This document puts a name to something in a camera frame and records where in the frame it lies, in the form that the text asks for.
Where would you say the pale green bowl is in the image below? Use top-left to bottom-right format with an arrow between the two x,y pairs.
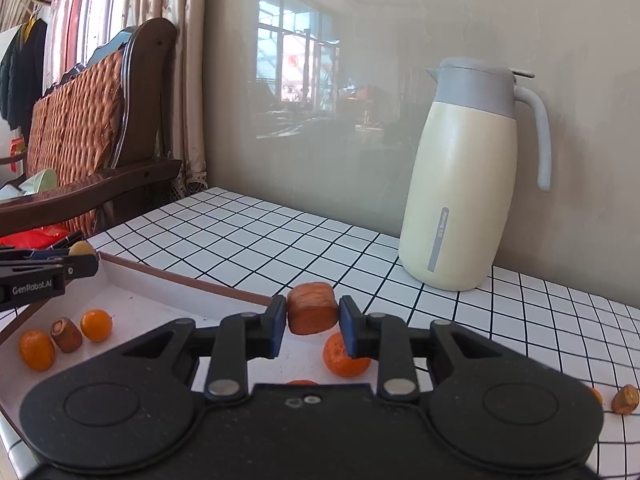
19,167 -> 58,196

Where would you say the wooden chair with cushion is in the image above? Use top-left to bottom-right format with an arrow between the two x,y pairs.
0,17 -> 183,238

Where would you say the window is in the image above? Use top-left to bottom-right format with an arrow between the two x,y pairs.
75,0 -> 108,68

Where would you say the orange kumquat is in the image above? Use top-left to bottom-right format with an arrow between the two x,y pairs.
80,309 -> 114,343
19,330 -> 56,372

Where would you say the orange carrot piece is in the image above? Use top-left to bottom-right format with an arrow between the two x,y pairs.
286,282 -> 341,336
50,317 -> 84,354

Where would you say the dark hanging jacket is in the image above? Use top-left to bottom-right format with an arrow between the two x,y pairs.
0,17 -> 48,131

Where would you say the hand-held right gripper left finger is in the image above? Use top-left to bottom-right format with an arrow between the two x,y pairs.
119,295 -> 289,403

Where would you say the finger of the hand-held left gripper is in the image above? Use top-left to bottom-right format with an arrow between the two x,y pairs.
0,253 -> 100,285
0,247 -> 72,262

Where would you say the cream thermos jug grey lid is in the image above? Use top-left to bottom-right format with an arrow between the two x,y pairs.
398,57 -> 552,292

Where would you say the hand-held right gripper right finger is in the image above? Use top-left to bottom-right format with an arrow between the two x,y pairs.
339,296 -> 506,403

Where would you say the red plastic bag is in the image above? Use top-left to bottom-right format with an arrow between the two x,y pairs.
0,225 -> 83,251

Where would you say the carrot piece with stem end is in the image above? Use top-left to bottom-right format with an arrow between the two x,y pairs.
611,384 -> 640,415

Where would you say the beige patterned curtain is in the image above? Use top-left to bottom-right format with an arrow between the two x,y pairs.
50,0 -> 208,196

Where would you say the white grid tablecloth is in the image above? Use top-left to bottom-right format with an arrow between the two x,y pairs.
0,187 -> 640,480

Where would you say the brown cardboard box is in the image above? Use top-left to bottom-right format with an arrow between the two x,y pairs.
0,251 -> 381,441

